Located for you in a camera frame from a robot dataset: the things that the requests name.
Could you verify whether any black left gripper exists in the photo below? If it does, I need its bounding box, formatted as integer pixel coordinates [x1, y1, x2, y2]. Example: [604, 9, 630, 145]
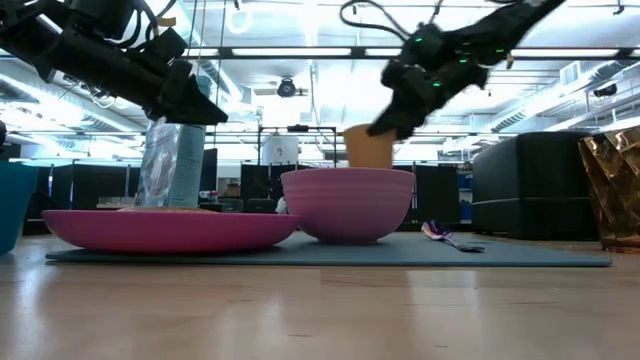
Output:
[144, 59, 230, 126]

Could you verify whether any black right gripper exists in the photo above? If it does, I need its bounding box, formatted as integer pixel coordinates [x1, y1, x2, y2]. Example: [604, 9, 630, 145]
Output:
[366, 22, 491, 142]

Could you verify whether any orange plastic cup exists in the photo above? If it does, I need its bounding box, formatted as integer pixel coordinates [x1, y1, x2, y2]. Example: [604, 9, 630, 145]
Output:
[342, 123, 396, 170]

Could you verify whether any blue cereal box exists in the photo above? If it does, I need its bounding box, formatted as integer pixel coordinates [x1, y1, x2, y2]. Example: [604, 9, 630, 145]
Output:
[133, 74, 210, 210]

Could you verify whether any pink bowl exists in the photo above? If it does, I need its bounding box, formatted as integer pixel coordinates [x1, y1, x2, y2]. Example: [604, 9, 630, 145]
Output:
[280, 167, 416, 245]

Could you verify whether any iridescent spoon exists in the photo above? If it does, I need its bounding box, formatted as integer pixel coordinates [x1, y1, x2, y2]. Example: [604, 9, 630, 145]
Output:
[421, 219, 485, 254]

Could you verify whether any magenta plate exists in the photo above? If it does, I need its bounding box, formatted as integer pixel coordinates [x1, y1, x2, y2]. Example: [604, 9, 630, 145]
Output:
[41, 208, 301, 254]

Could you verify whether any black office partition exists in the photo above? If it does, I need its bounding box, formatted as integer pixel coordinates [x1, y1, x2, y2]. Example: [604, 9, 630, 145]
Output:
[22, 163, 146, 236]
[414, 164, 464, 225]

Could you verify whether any black overhead light bar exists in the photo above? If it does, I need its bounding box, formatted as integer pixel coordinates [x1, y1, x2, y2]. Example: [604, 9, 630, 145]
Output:
[182, 45, 640, 62]

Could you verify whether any white cylindrical tank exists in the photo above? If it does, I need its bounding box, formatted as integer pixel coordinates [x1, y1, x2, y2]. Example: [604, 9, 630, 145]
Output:
[261, 135, 300, 166]

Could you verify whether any blue placemat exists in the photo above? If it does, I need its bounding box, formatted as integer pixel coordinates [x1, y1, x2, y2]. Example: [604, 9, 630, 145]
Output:
[44, 230, 612, 268]

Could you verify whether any teal plastic bin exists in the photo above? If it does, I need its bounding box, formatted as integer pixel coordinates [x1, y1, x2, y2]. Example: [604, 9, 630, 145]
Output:
[0, 160, 39, 256]

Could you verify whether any shiny gold bag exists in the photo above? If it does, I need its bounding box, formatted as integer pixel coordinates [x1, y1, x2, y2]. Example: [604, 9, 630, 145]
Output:
[578, 127, 640, 254]

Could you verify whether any black overhead camera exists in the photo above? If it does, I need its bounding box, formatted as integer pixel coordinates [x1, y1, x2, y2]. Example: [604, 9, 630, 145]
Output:
[276, 76, 309, 100]

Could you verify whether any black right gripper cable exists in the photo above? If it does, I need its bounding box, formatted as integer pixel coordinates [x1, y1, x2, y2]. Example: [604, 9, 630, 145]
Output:
[339, 0, 441, 41]

